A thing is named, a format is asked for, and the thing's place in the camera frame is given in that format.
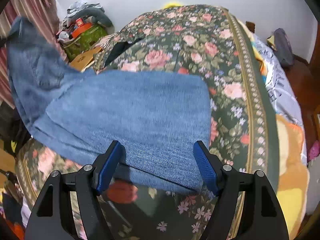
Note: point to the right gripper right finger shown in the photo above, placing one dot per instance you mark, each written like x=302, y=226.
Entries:
x=262, y=217

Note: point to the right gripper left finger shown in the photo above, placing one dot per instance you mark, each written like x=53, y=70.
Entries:
x=52, y=216

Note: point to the blue denim jeans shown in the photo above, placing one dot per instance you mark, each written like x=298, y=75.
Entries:
x=156, y=116

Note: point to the orange yellow blanket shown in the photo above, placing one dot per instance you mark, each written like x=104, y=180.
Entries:
x=293, y=174

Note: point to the white printed bed sheet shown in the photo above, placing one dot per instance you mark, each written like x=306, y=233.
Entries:
x=279, y=90

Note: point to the brown cardboard box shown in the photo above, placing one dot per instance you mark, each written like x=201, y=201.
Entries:
x=85, y=60

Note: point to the grey purple backpack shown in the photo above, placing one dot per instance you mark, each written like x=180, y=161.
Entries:
x=282, y=48

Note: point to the green woven basket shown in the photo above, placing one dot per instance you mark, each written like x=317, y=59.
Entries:
x=83, y=41

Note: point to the black folded garment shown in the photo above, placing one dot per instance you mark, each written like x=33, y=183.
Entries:
x=118, y=49

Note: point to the floral bedspread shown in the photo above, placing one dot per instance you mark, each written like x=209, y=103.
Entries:
x=201, y=40

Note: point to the orange box in basket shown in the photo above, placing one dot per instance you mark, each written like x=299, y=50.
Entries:
x=80, y=27

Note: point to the grey clothes pile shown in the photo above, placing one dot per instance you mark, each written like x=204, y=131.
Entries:
x=84, y=9

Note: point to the striped maroon curtain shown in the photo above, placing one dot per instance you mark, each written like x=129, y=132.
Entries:
x=43, y=13

